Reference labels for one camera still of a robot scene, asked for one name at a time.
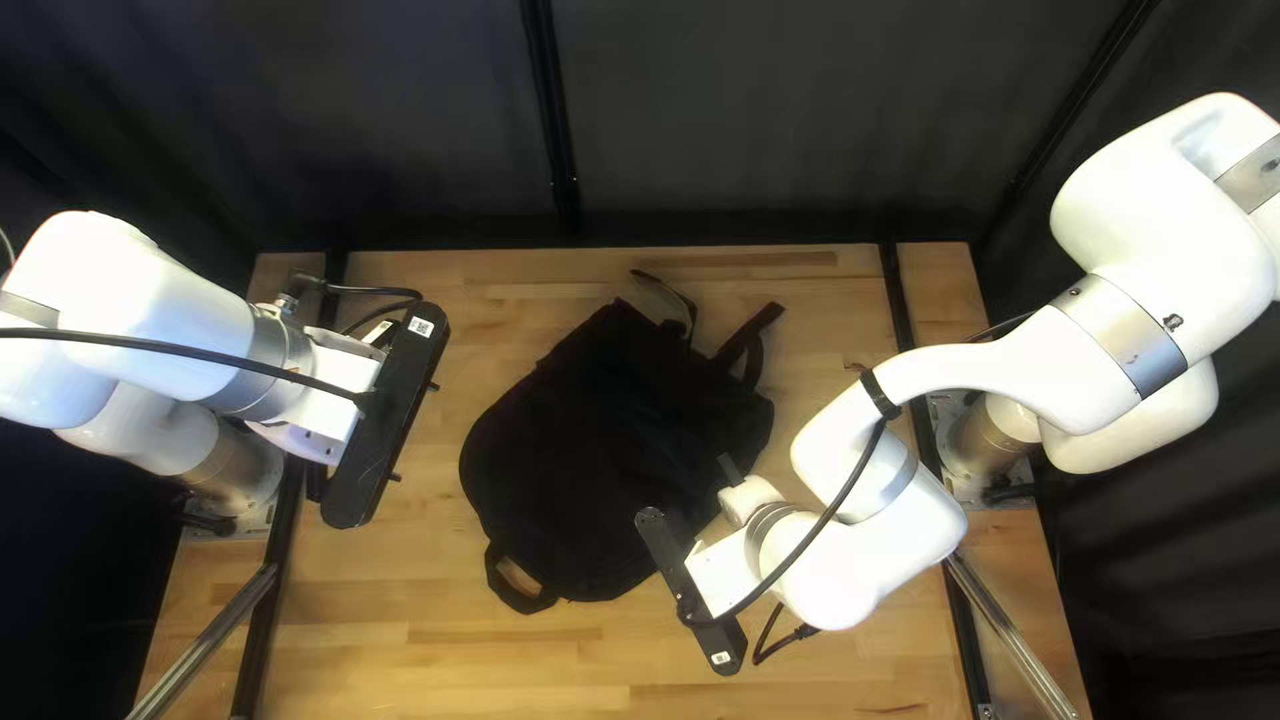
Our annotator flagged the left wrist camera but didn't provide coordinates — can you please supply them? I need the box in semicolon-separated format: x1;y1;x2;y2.
319;299;452;531

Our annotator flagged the black cable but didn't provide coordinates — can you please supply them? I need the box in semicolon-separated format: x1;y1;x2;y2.
0;327;387;412
690;395;893;629

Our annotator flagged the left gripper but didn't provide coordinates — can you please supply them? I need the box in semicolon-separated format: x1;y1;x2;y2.
248;322;393;468

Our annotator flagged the black backpack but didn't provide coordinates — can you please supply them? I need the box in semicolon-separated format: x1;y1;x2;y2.
457;267;787;616

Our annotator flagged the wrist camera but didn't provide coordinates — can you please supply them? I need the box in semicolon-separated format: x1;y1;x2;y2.
634;506;750;677
319;299;452;531

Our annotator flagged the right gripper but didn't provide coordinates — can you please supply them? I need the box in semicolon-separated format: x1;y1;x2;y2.
684;474;793;625

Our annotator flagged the black frame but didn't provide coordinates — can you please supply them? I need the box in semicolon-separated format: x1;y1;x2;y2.
125;0;1151;720

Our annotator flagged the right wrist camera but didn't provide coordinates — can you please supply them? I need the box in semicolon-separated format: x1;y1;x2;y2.
634;506;750;677

